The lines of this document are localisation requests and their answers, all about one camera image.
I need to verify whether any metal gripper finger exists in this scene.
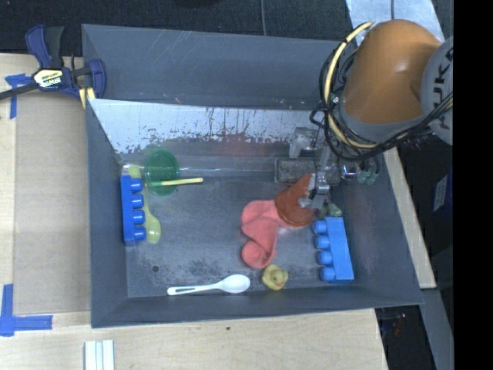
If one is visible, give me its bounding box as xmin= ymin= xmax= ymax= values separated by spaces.
xmin=297 ymin=193 xmax=329 ymax=211
xmin=307 ymin=172 xmax=331 ymax=200

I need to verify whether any small green toy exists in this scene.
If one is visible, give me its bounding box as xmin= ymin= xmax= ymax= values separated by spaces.
xmin=320 ymin=202 xmax=344 ymax=219

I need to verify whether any light blue toy brick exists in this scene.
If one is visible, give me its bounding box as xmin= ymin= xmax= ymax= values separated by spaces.
xmin=310 ymin=216 xmax=356 ymax=283

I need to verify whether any pink cloth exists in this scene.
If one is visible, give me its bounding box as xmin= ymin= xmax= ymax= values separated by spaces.
xmin=240 ymin=200 xmax=290 ymax=270

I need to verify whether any yellow rubber duck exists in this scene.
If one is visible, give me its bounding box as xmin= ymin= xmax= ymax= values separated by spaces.
xmin=261 ymin=264 xmax=290 ymax=291

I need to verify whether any grey metal bin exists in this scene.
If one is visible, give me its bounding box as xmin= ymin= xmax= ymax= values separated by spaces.
xmin=80 ymin=23 xmax=425 ymax=329

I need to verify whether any yellow stick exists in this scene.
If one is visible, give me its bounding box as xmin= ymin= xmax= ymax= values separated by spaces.
xmin=155 ymin=177 xmax=204 ymax=188

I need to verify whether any white plastic spoon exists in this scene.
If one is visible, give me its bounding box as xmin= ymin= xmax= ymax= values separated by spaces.
xmin=166 ymin=274 xmax=252 ymax=297

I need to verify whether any green plastic cup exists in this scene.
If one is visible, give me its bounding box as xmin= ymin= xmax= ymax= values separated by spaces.
xmin=143 ymin=149 xmax=181 ymax=197

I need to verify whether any dark blue toy brick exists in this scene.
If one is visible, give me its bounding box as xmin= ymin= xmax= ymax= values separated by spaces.
xmin=119 ymin=173 xmax=148 ymax=247

